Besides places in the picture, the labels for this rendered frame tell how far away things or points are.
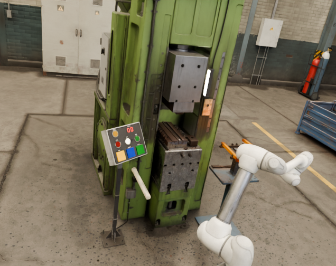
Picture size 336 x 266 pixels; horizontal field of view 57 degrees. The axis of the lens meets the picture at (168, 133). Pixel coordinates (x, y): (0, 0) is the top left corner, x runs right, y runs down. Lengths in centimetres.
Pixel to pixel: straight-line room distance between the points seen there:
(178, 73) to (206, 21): 51
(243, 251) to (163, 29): 174
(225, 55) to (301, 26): 771
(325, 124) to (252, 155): 429
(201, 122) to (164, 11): 110
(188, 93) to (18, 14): 637
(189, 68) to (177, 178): 106
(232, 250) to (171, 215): 130
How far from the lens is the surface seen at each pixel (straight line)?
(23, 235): 327
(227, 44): 290
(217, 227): 212
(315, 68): 996
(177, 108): 268
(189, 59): 259
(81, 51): 784
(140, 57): 258
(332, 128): 620
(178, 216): 331
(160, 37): 260
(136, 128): 254
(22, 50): 863
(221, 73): 294
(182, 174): 298
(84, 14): 772
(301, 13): 1043
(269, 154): 207
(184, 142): 287
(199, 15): 273
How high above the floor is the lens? 220
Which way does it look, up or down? 24 degrees down
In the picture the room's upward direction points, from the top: 9 degrees clockwise
